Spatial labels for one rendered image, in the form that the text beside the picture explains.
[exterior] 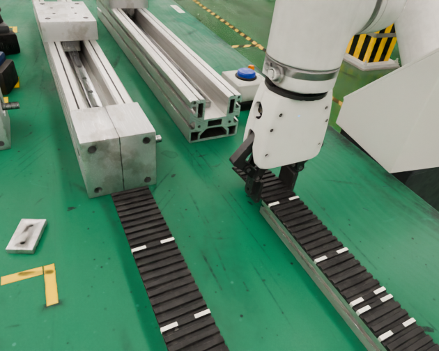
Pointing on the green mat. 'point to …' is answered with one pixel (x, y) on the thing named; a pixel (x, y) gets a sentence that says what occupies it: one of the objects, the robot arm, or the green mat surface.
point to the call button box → (244, 87)
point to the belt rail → (368, 338)
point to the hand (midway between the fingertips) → (270, 182)
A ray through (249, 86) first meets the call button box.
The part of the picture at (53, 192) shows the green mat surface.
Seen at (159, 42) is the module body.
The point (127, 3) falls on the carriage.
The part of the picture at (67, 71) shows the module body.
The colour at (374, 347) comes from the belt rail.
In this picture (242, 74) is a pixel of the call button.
